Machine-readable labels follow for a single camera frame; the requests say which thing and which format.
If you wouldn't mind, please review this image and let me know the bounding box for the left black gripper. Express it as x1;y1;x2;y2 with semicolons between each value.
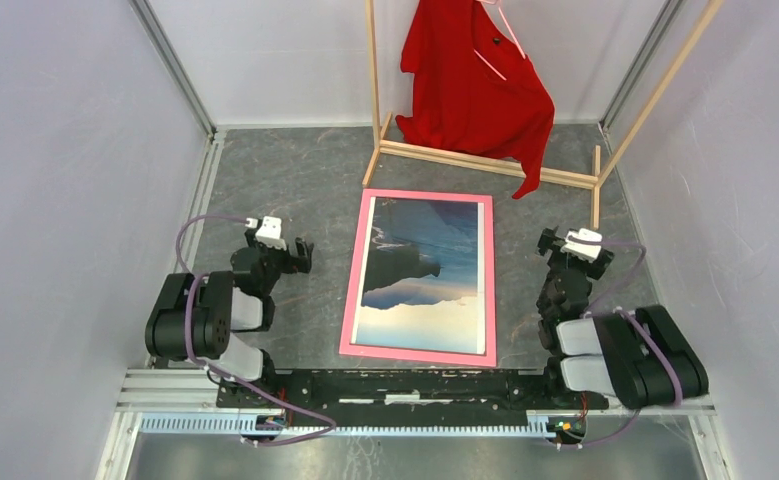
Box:
246;228;313;295

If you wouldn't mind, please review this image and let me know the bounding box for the pink wooden picture frame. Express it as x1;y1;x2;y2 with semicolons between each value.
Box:
338;188;499;368

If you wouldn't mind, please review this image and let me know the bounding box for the coastal landscape photo board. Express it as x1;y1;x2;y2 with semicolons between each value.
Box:
350;195;487;356

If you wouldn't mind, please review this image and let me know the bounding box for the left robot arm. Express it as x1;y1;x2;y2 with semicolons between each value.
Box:
145;230;314;408

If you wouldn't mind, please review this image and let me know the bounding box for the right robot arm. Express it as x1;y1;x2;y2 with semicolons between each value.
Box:
536;228;710;410

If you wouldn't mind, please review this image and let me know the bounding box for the wooden clothes rack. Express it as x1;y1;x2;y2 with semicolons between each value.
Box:
362;0;724;230

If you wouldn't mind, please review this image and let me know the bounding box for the red t-shirt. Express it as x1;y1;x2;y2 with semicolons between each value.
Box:
396;0;555;199

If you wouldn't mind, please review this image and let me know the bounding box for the pink clothes hanger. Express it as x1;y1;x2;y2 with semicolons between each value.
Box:
472;1;531;82

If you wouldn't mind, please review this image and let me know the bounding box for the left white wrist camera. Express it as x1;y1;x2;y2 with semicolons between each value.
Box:
245;216;284;240

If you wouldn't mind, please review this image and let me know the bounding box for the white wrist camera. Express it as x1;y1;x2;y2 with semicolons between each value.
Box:
245;216;284;240
560;228;603;261

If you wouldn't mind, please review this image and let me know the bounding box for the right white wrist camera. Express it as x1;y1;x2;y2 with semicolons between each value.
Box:
560;228;603;261

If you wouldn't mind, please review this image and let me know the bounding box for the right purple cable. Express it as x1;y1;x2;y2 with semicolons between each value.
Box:
567;237;684;450

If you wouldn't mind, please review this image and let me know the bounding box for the purple cable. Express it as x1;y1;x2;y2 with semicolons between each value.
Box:
567;237;684;450
174;213;339;448

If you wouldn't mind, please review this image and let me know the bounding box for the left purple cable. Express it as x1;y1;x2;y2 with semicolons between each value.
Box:
174;213;339;448

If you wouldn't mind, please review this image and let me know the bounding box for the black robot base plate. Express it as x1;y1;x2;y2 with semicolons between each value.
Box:
216;369;609;429

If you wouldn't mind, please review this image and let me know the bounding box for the aluminium rail frame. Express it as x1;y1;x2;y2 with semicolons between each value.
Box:
94;0;735;480

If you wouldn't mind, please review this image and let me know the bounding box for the white slotted cable duct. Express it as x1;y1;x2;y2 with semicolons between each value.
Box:
138;413;555;440

